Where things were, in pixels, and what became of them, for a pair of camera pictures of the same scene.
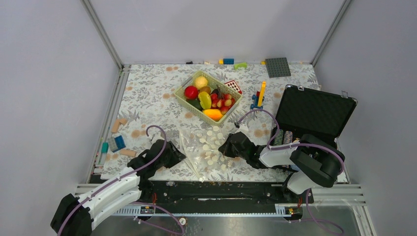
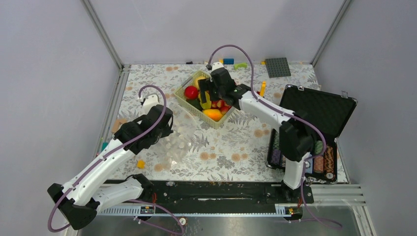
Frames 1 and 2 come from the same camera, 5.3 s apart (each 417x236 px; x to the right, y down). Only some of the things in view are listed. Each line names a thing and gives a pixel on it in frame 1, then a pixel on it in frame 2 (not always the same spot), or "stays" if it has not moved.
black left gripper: (176, 157) → (167, 130)
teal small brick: (104, 147) stays
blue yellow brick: (226, 61) stays
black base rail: (219, 193) stays
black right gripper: (225, 148) → (207, 84)
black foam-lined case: (303, 111) stays
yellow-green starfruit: (205, 100) stays
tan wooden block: (117, 123) stays
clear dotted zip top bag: (201, 148) → (174, 146)
